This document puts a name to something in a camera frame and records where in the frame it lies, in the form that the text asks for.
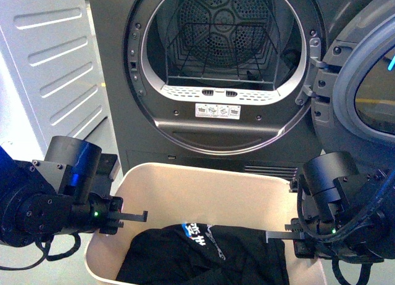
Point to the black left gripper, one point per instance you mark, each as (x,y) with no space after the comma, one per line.
(94,208)

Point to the dryer door with porthole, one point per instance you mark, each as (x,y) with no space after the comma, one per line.
(353,107)

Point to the white washing machine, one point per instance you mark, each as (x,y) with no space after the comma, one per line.
(50,83)

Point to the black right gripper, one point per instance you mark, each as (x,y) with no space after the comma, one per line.
(317,205)

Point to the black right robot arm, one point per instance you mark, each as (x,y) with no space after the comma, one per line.
(341,212)

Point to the beige plastic laundry hamper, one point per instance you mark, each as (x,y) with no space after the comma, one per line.
(173,195)

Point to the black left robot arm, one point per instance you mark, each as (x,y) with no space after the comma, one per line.
(68,192)

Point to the black printed garment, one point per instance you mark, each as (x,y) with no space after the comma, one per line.
(196,253)

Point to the dark grey tumble dryer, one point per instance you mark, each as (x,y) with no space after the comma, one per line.
(248,128)

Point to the wire drying rack in drum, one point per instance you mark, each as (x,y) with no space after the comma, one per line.
(223,54)

